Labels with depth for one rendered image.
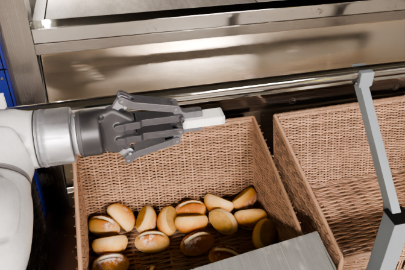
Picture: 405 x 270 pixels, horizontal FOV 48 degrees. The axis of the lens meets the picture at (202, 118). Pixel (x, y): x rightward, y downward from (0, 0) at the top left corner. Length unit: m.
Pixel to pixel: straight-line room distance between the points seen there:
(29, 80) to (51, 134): 0.58
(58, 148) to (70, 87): 0.58
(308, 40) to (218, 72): 0.29
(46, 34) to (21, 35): 0.06
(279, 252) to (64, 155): 0.61
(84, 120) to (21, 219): 0.17
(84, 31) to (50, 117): 0.53
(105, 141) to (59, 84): 0.56
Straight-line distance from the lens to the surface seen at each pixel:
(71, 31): 1.20
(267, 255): 1.12
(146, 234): 1.31
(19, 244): 0.62
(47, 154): 0.71
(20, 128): 0.71
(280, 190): 1.24
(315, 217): 1.26
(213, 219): 1.36
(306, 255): 1.14
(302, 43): 1.38
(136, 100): 0.70
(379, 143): 1.00
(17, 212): 0.63
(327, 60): 1.42
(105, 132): 0.72
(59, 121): 0.70
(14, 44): 1.23
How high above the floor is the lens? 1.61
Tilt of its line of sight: 34 degrees down
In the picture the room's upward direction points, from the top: straight up
